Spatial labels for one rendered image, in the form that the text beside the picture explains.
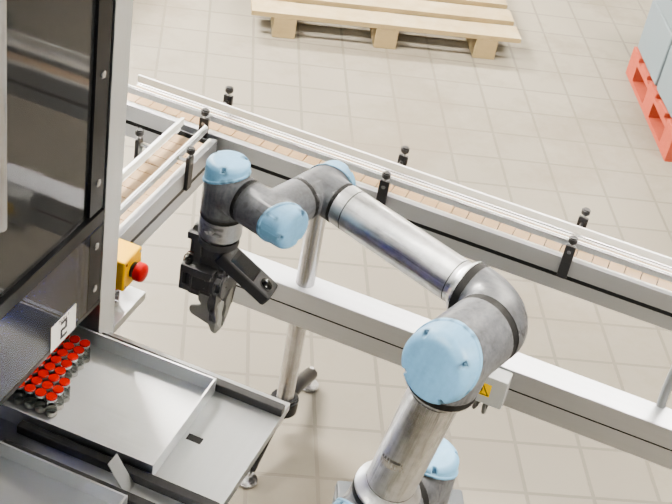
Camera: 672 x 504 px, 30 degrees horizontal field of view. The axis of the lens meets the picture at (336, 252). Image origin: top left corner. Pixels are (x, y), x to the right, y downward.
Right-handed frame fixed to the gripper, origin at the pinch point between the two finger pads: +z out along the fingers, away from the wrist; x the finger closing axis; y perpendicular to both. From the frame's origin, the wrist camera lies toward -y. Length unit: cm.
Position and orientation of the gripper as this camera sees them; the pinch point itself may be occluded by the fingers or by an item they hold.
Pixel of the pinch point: (219, 327)
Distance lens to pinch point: 226.4
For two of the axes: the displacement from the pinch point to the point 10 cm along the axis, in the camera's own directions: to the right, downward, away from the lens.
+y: -9.2, -3.3, 2.1
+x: -3.7, 5.1, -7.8
